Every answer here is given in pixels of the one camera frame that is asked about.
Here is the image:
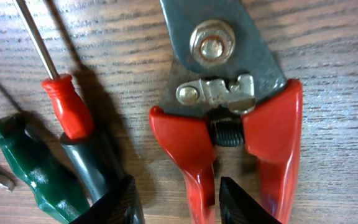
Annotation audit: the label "red black handled screwdriver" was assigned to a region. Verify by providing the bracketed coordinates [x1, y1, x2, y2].
[14, 0, 125, 203]

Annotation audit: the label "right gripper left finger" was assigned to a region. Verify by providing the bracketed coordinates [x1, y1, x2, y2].
[70, 175, 145, 224]

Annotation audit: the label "green handled screwdriver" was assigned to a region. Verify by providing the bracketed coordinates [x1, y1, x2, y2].
[0, 114, 90, 223]

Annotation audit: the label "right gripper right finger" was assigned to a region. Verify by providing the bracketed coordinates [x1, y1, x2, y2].
[219, 177, 281, 224]

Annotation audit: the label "red handled cutting pliers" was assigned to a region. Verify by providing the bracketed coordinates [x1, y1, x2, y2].
[149, 0, 303, 223]

